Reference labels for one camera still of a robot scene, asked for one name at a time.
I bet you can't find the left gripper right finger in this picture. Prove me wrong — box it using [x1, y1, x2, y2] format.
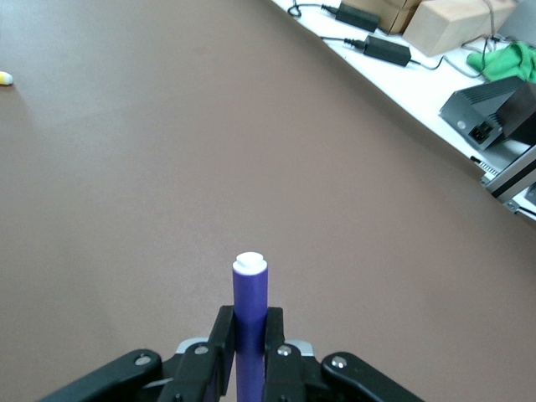
[262, 307, 424, 402]

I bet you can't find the green cloth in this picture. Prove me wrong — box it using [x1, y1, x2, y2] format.
[466, 41, 536, 83]

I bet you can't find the brown cardboard box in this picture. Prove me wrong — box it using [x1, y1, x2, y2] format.
[343, 0, 422, 35]

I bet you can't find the light cardboard box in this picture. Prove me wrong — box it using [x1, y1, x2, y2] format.
[402, 0, 518, 58]

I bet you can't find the aluminium frame profile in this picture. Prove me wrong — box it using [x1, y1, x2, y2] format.
[480, 146, 536, 219]

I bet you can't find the black power adapter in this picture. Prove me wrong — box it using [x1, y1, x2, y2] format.
[334, 2, 381, 34]
[362, 34, 412, 67]

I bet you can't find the black cable over cloth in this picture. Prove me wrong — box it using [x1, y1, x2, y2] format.
[443, 35, 502, 80]

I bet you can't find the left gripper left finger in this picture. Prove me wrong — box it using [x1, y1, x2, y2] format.
[37, 305, 238, 402]

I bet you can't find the black adapter cable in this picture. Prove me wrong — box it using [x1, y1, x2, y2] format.
[320, 35, 368, 51]
[287, 0, 343, 18]

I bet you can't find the purple marker pen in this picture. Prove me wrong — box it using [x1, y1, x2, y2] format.
[231, 250, 269, 402]

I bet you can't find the grey metal power supply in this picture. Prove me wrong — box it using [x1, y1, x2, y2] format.
[438, 75, 536, 152]

